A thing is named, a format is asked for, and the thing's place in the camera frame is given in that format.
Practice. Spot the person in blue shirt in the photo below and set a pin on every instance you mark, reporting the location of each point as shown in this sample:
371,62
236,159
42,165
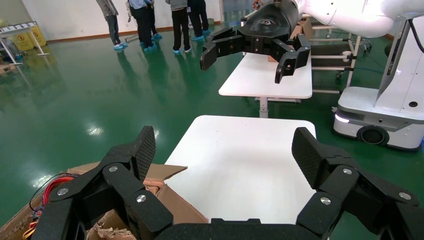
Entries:
144,23

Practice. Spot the cardboard box with dividers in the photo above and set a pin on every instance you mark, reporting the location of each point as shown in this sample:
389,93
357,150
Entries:
179,205

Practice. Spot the yellow wet floor sign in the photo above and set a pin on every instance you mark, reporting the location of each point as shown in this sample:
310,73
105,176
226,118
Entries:
38,34
21,41

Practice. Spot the white pedestal table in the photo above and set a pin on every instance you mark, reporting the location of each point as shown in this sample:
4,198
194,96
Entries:
265,79

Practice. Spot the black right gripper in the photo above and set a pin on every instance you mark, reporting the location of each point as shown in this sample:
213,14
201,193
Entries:
265,23

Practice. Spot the white frame table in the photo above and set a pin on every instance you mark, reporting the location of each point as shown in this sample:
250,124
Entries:
20,27

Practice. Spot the white wheeled robot body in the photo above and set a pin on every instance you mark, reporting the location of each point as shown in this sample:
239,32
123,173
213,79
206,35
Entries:
404,76

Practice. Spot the person in grey jacket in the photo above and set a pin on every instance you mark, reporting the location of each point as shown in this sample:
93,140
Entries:
112,26
180,26

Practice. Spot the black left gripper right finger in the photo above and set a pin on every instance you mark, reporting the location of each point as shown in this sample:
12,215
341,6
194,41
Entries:
348,188

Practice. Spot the white pipe trolley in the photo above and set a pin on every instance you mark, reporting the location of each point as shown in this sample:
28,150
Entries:
331,49

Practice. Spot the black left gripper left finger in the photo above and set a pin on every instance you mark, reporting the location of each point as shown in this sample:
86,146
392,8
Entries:
122,185

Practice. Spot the person in dark trousers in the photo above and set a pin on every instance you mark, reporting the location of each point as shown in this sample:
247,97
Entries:
198,16
155,23

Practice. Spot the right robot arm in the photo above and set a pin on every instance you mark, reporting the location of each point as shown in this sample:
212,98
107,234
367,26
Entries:
348,13

